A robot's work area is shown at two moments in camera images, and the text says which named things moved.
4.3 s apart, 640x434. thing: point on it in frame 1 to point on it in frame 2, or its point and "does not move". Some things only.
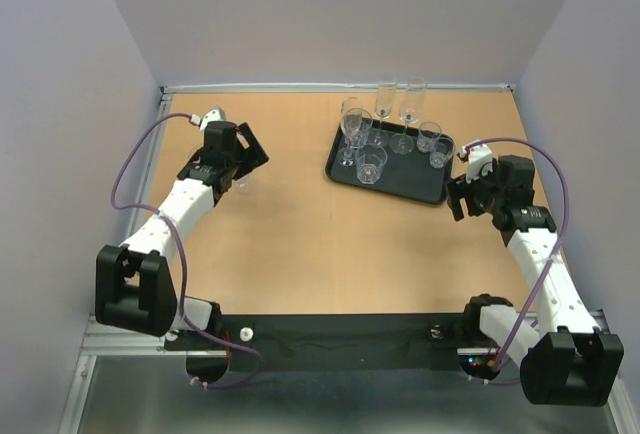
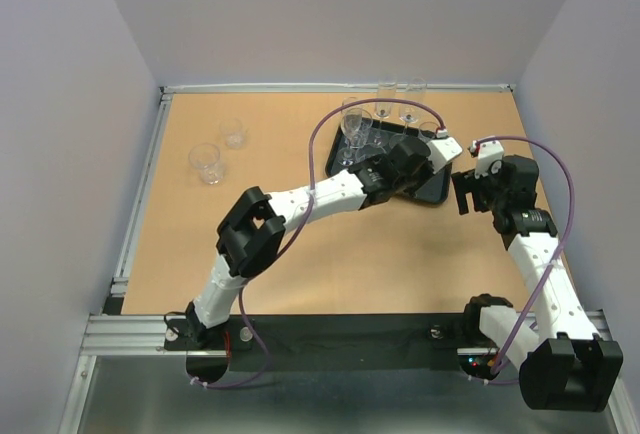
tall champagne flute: [411, 106] does not move
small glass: [427, 133] does not move
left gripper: [253, 156] to [427, 175]
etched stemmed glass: [384, 102] does not move
